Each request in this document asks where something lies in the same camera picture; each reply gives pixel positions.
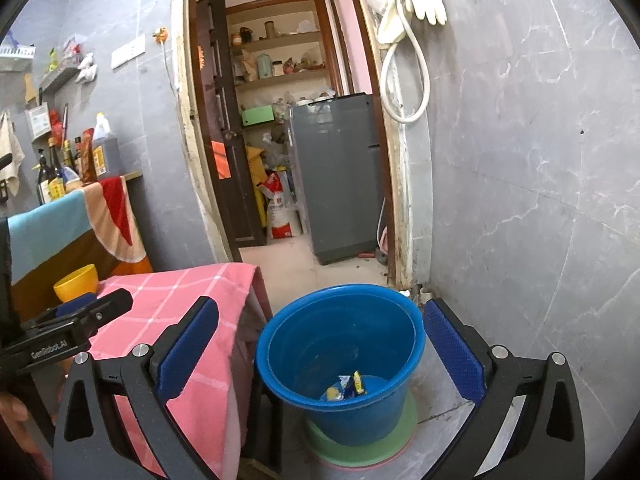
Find blue brown striped towel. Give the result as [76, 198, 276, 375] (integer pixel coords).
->
[7, 175, 153, 286]

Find green plastic basin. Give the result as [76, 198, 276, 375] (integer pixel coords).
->
[305, 390, 418, 467]

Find beige hanging cloth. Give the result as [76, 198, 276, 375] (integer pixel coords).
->
[0, 110, 25, 196]

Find pink checked tablecloth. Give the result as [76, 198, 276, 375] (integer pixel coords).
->
[65, 262, 273, 480]

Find white wall socket panel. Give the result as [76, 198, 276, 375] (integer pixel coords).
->
[111, 35, 147, 70]

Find person's left hand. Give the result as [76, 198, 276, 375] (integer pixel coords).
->
[0, 394, 30, 442]

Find blue plastic bucket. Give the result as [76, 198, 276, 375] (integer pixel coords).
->
[255, 284, 426, 447]

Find white wire basket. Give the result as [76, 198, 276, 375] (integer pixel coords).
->
[0, 42, 37, 59]

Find grey refrigerator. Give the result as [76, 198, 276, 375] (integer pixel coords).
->
[290, 92, 388, 266]

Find thin wall cord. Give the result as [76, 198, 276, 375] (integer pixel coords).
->
[162, 42, 181, 97]

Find white crumpled rag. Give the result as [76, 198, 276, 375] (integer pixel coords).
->
[75, 53, 97, 83]

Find yellow plastic bag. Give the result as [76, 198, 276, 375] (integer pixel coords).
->
[246, 145, 269, 233]

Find white plastic bag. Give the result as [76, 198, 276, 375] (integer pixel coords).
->
[377, 0, 406, 44]

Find grey wall shelf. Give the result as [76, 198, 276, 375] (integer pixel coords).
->
[39, 60, 83, 92]

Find yellow plastic bowl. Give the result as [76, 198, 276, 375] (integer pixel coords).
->
[53, 263, 99, 303]

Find black stool frame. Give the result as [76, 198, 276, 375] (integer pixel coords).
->
[240, 375, 287, 477]

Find white red rice bag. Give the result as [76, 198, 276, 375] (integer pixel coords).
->
[262, 172, 303, 240]

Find dark brown wooden door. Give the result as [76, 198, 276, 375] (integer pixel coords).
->
[196, 0, 267, 247]

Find wooden storage shelves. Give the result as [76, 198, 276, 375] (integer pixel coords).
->
[225, 0, 342, 126]

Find dark sauce bottle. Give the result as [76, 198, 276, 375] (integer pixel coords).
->
[37, 137, 66, 204]

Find white hose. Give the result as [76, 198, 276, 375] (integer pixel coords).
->
[379, 0, 431, 123]

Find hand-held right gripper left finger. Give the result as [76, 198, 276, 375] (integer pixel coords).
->
[52, 296, 221, 480]

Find large cooking oil bottle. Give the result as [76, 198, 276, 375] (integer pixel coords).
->
[92, 112, 121, 179]

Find orange seasoning packet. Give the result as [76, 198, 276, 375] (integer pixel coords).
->
[80, 128, 97, 183]

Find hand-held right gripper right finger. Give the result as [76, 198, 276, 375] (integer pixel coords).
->
[422, 297, 586, 480]

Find green box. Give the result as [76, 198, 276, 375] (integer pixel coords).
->
[241, 105, 277, 127]

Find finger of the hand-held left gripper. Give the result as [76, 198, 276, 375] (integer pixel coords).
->
[54, 294, 98, 318]
[29, 287, 135, 342]

